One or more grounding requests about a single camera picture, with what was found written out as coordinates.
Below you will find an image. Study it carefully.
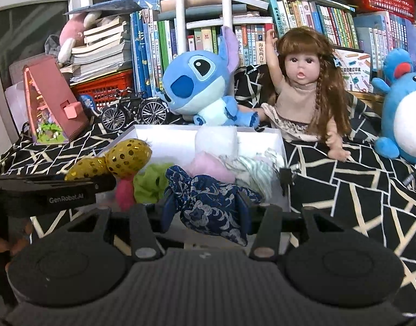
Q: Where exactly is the green striped doll dress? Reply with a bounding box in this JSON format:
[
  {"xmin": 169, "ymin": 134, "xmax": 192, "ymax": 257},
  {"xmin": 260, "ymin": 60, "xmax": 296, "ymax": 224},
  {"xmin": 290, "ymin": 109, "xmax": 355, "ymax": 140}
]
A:
[{"xmin": 219, "ymin": 149, "xmax": 285, "ymax": 201}]

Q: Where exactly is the black miniature bicycle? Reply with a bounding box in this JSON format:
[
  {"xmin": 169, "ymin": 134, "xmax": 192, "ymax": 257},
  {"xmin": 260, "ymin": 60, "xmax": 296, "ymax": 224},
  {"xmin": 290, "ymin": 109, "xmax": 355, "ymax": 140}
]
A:
[{"xmin": 100, "ymin": 87, "xmax": 169, "ymax": 133}]

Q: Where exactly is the black cable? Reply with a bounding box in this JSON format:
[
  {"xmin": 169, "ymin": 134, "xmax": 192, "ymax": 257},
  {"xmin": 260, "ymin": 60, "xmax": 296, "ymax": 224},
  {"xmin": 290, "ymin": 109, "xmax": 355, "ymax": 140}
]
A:
[{"xmin": 402, "ymin": 164, "xmax": 416, "ymax": 191}]

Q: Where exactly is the person's left hand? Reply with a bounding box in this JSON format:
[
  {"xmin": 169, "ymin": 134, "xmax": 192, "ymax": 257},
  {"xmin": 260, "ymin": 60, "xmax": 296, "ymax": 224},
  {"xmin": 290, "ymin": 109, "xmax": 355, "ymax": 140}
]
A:
[{"xmin": 0, "ymin": 218, "xmax": 33, "ymax": 257}]

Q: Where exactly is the gold sequin heart pillow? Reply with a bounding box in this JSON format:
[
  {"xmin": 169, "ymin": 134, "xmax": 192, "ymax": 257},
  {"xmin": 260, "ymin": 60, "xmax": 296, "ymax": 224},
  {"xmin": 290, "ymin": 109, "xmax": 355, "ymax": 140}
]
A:
[{"xmin": 65, "ymin": 138, "xmax": 152, "ymax": 181}]

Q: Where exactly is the pink triangular miniature house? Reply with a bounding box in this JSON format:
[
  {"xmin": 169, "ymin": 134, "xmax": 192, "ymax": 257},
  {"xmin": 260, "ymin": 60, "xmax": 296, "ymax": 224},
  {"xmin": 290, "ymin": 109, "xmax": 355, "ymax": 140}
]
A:
[{"xmin": 23, "ymin": 55, "xmax": 89, "ymax": 145}]

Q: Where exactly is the navy floral fabric pouch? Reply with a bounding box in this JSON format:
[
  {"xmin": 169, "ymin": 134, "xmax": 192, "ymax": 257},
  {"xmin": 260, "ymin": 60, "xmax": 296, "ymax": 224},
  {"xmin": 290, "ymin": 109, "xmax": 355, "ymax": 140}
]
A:
[{"xmin": 162, "ymin": 166, "xmax": 262, "ymax": 246}]

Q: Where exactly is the pink white plush toy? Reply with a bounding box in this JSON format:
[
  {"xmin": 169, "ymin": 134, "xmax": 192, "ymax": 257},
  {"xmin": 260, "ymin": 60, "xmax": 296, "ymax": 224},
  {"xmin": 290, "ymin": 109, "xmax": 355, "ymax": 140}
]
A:
[{"xmin": 58, "ymin": 11, "xmax": 102, "ymax": 64}]

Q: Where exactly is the pink fabric bow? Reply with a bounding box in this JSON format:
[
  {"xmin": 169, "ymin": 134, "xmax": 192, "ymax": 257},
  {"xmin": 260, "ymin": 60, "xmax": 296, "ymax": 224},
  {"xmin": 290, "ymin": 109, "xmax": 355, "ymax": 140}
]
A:
[{"xmin": 115, "ymin": 177, "xmax": 136, "ymax": 212}]

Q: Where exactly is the black binder clip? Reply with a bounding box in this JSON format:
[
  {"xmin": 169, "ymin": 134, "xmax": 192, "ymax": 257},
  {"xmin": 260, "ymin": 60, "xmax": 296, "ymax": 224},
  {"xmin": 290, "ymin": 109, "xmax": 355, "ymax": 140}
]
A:
[{"xmin": 277, "ymin": 163, "xmax": 302, "ymax": 196}]

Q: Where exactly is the green fabric scrunchie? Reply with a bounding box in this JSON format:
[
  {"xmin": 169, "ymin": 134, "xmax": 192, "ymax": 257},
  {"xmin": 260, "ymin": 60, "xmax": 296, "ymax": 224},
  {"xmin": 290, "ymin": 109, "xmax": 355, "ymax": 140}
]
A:
[{"xmin": 133, "ymin": 163, "xmax": 173, "ymax": 204}]

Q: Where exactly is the brown haired baby doll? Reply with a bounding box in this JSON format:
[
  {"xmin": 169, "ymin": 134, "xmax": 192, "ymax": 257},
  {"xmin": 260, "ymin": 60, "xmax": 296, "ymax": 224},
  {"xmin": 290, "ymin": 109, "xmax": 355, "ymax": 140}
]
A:
[{"xmin": 253, "ymin": 27, "xmax": 351, "ymax": 161}]

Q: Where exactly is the blue Stitch plush toy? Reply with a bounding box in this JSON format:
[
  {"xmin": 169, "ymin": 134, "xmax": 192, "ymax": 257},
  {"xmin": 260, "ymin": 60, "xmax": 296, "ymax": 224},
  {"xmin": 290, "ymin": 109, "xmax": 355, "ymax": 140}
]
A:
[{"xmin": 159, "ymin": 26, "xmax": 260, "ymax": 128}]

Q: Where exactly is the pink soft cloth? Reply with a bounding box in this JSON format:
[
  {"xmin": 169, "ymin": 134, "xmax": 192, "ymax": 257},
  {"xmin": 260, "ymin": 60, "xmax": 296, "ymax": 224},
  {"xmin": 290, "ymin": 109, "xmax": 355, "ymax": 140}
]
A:
[{"xmin": 184, "ymin": 152, "xmax": 235, "ymax": 183}]

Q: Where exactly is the white cardboard box tray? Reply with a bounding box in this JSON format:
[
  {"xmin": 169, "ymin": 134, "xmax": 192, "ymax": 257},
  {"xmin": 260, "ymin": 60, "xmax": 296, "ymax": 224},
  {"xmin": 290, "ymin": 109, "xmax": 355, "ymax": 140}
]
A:
[{"xmin": 70, "ymin": 124, "xmax": 292, "ymax": 249}]

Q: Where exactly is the black white patterned tablecloth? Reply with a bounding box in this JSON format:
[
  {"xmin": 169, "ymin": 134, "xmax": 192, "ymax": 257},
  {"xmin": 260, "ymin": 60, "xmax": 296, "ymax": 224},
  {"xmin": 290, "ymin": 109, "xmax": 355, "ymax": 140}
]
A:
[{"xmin": 0, "ymin": 64, "xmax": 416, "ymax": 314}]

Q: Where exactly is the blue round plush toy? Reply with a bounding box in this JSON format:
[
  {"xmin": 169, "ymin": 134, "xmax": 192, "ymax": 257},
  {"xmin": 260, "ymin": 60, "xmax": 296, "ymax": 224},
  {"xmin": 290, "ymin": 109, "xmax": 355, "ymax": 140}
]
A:
[{"xmin": 372, "ymin": 49, "xmax": 416, "ymax": 164}]

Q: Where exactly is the stack of books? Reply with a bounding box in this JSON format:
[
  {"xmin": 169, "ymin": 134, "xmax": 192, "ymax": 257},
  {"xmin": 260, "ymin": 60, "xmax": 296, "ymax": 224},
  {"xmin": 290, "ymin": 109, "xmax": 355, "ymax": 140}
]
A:
[{"xmin": 58, "ymin": 15, "xmax": 132, "ymax": 84}]

